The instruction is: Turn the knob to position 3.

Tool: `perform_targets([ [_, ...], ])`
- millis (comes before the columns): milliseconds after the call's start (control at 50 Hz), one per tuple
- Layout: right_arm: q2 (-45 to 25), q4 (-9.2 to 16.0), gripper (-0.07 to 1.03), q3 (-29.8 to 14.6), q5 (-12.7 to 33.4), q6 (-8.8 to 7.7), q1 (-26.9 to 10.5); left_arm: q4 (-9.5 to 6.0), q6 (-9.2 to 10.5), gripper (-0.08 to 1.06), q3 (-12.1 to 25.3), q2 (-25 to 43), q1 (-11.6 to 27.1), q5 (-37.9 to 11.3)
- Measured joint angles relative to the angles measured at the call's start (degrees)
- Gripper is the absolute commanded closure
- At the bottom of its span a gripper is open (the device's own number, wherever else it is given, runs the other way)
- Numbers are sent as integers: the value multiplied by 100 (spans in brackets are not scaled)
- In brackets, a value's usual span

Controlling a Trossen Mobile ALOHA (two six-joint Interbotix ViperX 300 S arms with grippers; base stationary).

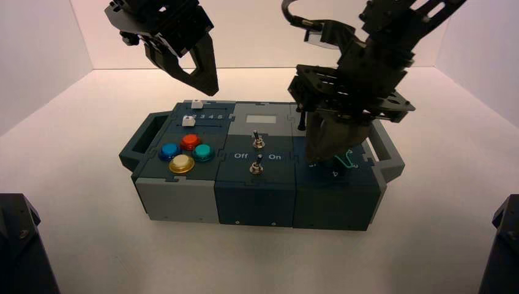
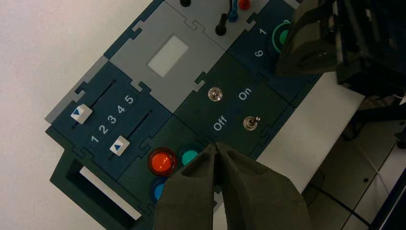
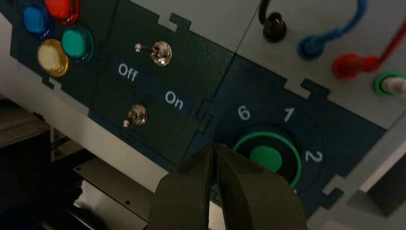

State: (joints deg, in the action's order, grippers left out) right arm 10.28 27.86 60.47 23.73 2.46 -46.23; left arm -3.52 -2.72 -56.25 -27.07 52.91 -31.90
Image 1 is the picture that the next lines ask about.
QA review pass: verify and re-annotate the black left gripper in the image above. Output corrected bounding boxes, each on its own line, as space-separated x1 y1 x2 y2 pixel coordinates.
104 0 220 97

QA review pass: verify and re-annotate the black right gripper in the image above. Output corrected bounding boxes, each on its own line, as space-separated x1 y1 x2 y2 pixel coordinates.
288 36 416 163

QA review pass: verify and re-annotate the green rotary knob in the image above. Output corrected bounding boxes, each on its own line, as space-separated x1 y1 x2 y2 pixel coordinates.
322 148 360 178

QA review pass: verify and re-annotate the orange push button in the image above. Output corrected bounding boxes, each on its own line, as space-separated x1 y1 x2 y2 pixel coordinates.
179 134 203 152

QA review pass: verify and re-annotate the teal push button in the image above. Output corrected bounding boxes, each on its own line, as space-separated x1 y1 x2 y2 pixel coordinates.
191 145 215 164

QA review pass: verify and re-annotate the blue push button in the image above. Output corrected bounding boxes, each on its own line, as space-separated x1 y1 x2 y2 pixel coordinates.
158 143 183 163

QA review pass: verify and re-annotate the yellow push button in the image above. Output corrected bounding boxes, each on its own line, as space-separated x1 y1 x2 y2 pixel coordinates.
168 154 196 175

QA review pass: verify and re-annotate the teal and grey control box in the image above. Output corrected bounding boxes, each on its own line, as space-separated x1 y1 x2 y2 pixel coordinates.
118 100 405 232

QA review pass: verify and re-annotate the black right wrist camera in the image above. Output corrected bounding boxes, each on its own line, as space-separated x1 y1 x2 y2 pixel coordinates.
305 20 357 53

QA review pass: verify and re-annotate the black camera cable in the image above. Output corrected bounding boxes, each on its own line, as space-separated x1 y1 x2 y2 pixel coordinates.
282 0 325 31

